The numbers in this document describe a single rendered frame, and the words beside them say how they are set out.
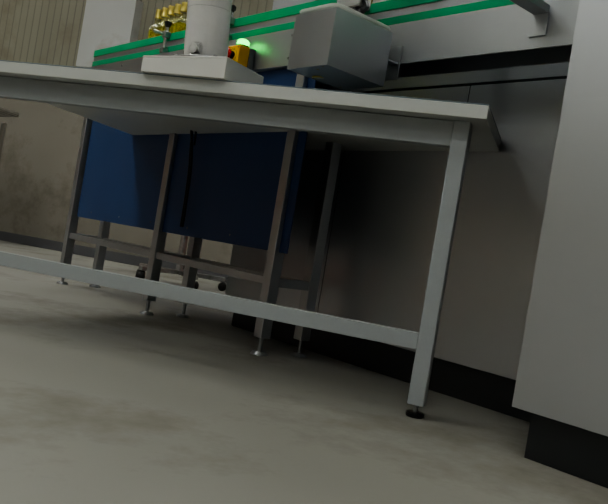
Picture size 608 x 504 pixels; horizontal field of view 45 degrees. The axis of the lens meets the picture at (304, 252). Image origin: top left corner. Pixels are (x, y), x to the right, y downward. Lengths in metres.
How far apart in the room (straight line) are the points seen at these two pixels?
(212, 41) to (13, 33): 5.26
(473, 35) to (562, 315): 0.84
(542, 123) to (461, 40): 0.31
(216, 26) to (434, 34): 0.60
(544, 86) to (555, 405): 0.94
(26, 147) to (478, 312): 5.30
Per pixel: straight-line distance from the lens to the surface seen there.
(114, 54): 3.65
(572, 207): 1.60
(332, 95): 1.86
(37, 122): 6.87
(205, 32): 2.09
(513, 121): 2.19
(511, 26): 2.02
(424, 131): 1.84
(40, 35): 7.08
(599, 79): 1.64
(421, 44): 2.19
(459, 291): 2.19
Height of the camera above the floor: 0.35
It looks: level
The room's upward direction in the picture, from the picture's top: 9 degrees clockwise
